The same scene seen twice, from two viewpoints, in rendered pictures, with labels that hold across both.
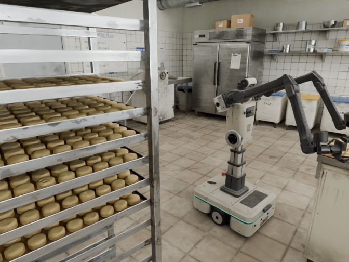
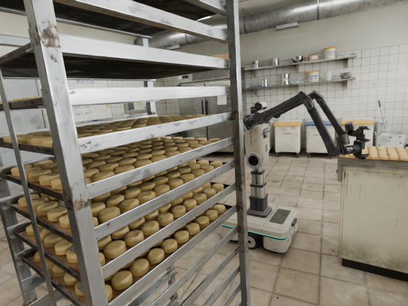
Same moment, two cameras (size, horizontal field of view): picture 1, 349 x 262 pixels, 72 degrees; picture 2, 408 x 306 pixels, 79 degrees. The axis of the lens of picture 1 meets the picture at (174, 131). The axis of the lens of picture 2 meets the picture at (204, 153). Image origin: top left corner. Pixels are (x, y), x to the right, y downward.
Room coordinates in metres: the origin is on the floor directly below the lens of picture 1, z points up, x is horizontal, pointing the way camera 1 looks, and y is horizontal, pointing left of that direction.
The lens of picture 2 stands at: (-0.06, 0.40, 1.39)
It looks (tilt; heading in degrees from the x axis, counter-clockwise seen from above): 12 degrees down; 347
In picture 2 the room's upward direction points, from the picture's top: 4 degrees counter-clockwise
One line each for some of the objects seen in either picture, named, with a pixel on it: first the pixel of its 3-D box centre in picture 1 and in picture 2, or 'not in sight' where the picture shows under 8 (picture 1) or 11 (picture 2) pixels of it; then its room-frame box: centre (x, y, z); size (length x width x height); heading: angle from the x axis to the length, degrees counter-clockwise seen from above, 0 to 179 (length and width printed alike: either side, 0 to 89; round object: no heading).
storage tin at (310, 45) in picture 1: (310, 46); (285, 79); (5.11, -2.73, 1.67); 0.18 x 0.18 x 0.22
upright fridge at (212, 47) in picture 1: (225, 76); (212, 113); (5.90, -1.23, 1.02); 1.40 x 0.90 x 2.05; 51
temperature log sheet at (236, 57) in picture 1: (235, 61); (221, 97); (5.30, -1.29, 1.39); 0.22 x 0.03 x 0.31; 51
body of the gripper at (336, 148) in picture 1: (333, 149); (354, 149); (1.26, -0.90, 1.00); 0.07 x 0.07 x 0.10; 89
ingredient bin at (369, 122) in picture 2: not in sight; (356, 138); (4.06, -3.68, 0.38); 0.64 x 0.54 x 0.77; 138
